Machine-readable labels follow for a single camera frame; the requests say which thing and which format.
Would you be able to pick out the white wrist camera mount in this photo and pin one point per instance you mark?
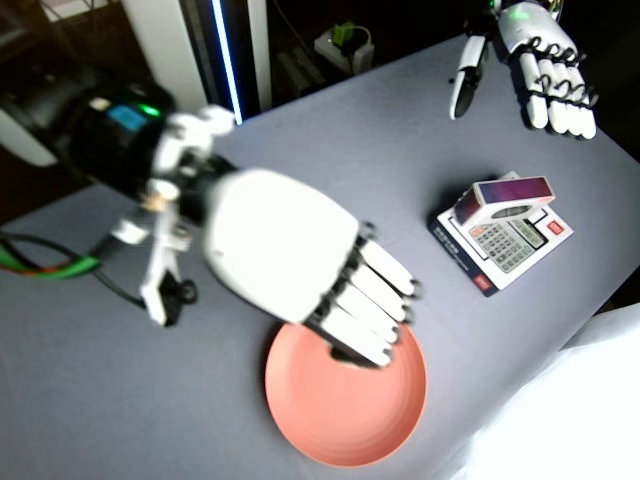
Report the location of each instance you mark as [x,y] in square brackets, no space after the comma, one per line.
[160,280]

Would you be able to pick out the pink round plate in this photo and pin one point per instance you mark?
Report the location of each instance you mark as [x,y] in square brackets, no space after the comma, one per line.
[345,415]

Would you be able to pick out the calculator box white and blue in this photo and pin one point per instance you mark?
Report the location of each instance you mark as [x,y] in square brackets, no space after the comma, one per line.
[505,255]

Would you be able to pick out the white power strip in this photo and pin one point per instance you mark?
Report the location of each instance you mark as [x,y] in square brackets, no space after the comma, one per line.
[361,56]

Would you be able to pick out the white robot body column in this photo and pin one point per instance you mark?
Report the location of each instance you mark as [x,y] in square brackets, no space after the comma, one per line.
[165,45]

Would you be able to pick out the grey table cloth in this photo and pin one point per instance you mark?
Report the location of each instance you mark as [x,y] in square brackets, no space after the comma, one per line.
[100,390]

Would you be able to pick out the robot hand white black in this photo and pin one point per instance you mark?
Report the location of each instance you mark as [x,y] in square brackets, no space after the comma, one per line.
[275,240]
[535,30]

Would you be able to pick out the green plug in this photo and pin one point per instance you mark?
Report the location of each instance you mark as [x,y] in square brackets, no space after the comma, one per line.
[344,32]

